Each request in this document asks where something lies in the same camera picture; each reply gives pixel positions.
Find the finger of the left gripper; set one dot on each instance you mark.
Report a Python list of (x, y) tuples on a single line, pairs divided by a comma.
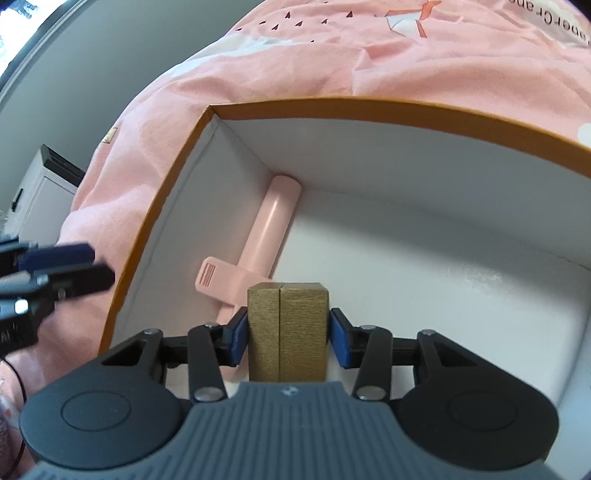
[(80, 280), (47, 258)]

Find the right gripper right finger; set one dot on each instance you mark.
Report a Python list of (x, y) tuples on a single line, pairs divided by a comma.
[(374, 351)]

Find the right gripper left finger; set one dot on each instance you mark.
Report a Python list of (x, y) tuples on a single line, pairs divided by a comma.
[(205, 349)]

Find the gold cardboard box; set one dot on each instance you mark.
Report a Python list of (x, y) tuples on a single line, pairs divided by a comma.
[(288, 332)]

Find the white cabinet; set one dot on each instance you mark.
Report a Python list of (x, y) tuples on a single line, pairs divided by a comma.
[(43, 198)]

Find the orange cardboard storage box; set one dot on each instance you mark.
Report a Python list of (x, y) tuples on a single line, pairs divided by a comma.
[(413, 216)]

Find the pink patterned bed sheet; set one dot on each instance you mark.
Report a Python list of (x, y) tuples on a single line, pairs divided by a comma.
[(72, 408)]

